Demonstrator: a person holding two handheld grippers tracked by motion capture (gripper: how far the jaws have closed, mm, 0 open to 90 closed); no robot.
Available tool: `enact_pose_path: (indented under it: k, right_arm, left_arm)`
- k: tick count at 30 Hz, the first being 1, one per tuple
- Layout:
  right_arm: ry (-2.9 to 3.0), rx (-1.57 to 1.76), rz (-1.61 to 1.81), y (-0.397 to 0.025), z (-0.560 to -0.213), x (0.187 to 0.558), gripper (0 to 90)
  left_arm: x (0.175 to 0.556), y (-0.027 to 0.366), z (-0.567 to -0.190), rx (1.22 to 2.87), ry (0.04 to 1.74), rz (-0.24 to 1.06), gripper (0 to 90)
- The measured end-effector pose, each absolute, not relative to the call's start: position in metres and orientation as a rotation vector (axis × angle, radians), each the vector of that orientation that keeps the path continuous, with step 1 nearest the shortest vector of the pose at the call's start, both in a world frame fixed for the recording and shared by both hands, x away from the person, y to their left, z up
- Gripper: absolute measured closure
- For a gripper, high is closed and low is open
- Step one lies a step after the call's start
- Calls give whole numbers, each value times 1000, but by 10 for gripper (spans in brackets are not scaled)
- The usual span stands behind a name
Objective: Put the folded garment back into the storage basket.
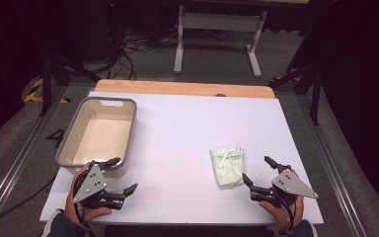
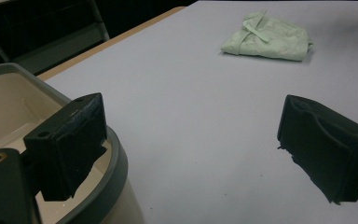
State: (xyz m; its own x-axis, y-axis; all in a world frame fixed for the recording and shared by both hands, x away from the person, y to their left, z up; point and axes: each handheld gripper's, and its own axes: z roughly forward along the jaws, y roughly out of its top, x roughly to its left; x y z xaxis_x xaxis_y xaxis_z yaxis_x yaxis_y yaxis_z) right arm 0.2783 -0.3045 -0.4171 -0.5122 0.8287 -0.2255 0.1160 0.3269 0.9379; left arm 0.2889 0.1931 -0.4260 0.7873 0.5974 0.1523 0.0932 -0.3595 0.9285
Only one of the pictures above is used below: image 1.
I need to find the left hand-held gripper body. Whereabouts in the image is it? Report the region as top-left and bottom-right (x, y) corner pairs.
(73, 160), (126, 210)

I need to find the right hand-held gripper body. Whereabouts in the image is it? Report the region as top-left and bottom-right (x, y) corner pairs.
(250, 162), (319, 208)

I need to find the pale green drawstring pouch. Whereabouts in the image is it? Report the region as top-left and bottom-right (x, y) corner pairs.
(209, 146), (246, 190)

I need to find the grey plastic bin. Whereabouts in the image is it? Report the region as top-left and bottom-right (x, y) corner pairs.
(55, 96), (138, 179)

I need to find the person's right hand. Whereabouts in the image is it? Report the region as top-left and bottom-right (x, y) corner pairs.
(258, 195), (306, 230)

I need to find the person's left hand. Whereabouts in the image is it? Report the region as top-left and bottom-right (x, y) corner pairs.
(62, 162), (113, 227)

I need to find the white table mat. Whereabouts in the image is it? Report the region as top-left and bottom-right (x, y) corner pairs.
(39, 91), (325, 226)

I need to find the black tripod stand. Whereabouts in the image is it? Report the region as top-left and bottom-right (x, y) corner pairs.
(38, 53), (103, 118)
(267, 39), (324, 126)

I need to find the yellow black hazard tape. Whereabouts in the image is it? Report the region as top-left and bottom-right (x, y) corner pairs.
(24, 76), (72, 105)

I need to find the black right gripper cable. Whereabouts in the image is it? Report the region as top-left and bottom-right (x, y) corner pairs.
(274, 192), (298, 233)

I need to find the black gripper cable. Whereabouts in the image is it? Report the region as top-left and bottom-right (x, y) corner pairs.
(274, 192), (298, 233)
(73, 184), (97, 237)

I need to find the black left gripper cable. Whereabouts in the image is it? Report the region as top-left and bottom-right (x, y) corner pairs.
(73, 184), (97, 237)

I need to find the aluminium floor rail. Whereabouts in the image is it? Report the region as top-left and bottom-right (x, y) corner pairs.
(0, 84), (69, 228)
(295, 95), (369, 237)

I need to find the thick black floor cable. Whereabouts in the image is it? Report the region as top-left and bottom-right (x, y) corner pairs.
(0, 176), (57, 230)

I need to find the tangle of black floor cables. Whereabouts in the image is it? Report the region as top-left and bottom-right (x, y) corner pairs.
(103, 28), (181, 81)

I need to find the white metal desk frame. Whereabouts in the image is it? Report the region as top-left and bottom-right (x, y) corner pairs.
(173, 2), (268, 79)

